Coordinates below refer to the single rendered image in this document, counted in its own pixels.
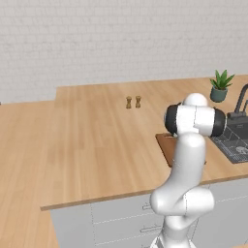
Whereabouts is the grey drawer front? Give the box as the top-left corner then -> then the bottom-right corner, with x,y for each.
89,193 -> 157,225
92,214 -> 167,247

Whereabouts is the dark grey sink basin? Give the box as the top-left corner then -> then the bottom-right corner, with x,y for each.
210,116 -> 248,165

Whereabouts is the black sink faucet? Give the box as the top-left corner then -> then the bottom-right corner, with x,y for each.
227,83 -> 248,120

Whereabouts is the grey cabinet door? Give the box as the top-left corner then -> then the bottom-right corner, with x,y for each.
194,177 -> 248,248

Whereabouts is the grey cabinet panel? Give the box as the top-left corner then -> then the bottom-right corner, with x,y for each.
50,203 -> 97,248

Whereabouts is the brown wooden cutting board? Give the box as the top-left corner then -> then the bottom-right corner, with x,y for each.
155,132 -> 207,169

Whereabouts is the green plant in teal pot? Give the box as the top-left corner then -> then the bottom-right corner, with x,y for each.
208,69 -> 236,104

